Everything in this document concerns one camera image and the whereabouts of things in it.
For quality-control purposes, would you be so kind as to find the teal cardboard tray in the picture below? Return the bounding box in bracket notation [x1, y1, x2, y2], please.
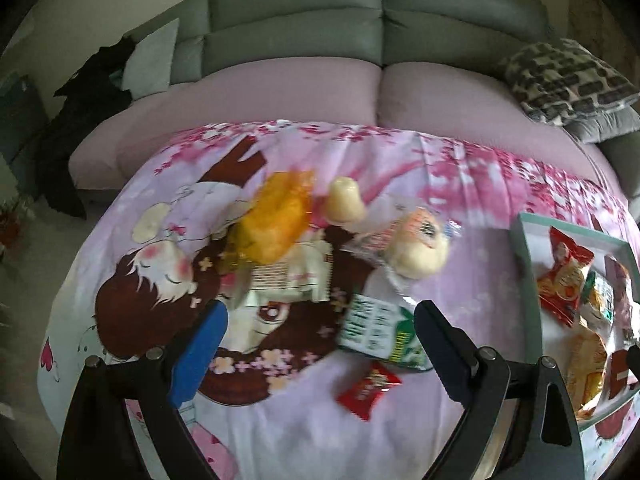
[510, 212, 640, 431]

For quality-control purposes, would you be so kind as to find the orange bread packet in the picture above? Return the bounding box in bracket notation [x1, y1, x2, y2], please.
[225, 170, 316, 266]

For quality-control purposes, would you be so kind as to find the green white packet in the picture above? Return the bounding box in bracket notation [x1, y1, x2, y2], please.
[336, 294, 433, 372]

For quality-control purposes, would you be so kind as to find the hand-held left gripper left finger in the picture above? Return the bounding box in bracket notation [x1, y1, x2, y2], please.
[57, 300, 228, 480]

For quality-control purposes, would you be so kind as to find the red cracker packet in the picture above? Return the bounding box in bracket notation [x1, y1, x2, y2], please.
[537, 226, 596, 328]

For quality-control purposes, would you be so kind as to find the dark red packet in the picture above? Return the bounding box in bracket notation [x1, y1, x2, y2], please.
[605, 347, 640, 401]

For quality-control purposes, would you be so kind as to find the white bun packet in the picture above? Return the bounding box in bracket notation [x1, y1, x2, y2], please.
[345, 205, 463, 281]

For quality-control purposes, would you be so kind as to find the black clothing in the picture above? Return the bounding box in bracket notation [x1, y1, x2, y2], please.
[40, 37, 136, 218]

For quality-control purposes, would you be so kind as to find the grey sofa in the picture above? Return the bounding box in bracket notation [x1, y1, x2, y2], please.
[67, 0, 640, 191]

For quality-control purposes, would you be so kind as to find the light grey pillow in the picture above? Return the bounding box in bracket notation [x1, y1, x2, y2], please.
[122, 17, 181, 101]

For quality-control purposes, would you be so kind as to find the pink packet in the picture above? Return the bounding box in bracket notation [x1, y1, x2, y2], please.
[605, 255, 638, 341]

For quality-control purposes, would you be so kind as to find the teal white packet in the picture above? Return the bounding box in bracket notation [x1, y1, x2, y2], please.
[580, 270, 616, 326]

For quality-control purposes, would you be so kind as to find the black patterned pillow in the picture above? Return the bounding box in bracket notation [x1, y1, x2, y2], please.
[505, 37, 640, 126]

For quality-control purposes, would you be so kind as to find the yellow bread packet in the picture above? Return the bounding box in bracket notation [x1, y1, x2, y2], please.
[567, 327, 608, 421]

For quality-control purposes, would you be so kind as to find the cream biscuit packet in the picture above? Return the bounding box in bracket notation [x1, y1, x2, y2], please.
[240, 237, 333, 306]

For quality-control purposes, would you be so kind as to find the printed cartoon blanket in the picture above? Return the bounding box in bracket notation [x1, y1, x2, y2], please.
[40, 119, 640, 480]

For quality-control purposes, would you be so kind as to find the pink sofa cover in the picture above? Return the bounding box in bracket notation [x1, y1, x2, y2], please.
[67, 57, 626, 196]

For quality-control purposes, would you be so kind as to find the dark teal furniture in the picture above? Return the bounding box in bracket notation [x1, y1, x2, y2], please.
[0, 72, 46, 196]

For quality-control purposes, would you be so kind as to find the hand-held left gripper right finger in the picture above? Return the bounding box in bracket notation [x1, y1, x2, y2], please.
[414, 300, 586, 480]

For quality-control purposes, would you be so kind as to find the white jelly cup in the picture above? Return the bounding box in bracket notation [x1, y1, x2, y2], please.
[325, 176, 366, 225]

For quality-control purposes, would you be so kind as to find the small red packet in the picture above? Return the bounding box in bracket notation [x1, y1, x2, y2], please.
[336, 361, 403, 422]

